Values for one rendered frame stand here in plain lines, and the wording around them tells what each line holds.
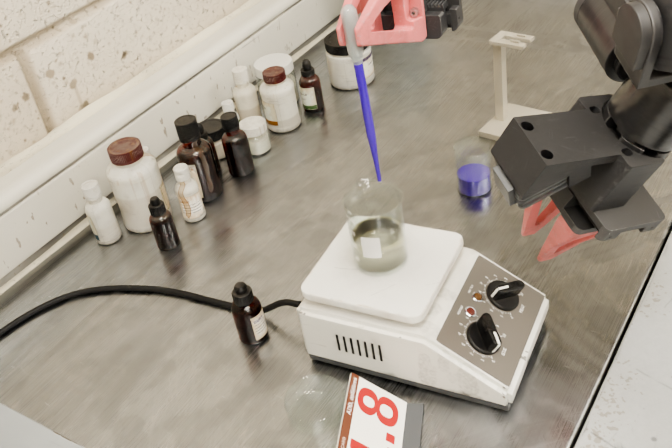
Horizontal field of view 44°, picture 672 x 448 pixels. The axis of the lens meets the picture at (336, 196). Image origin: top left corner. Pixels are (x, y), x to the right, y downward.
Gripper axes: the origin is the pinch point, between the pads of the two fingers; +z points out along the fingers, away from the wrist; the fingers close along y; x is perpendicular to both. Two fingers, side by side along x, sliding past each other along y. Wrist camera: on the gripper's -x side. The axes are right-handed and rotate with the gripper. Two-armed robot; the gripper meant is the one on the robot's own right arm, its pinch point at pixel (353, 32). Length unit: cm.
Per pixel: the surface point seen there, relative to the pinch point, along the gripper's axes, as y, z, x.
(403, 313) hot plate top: 2.5, 4.5, 23.4
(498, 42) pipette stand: -3.0, -38.9, 18.6
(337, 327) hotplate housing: -4.0, 5.3, 25.9
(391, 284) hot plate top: 0.1, 1.4, 23.2
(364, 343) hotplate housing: -1.5, 5.3, 27.3
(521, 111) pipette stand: -2, -43, 30
